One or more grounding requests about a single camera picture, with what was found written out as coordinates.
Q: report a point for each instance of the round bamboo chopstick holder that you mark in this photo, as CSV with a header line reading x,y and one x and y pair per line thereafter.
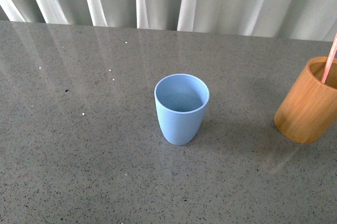
x,y
309,108

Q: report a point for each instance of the pink chopstick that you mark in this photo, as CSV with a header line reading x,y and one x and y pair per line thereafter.
x,y
330,59

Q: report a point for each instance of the white pleated curtain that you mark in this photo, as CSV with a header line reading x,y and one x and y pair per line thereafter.
x,y
298,19

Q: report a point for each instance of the light blue plastic cup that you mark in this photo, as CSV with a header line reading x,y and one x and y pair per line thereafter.
x,y
181,102

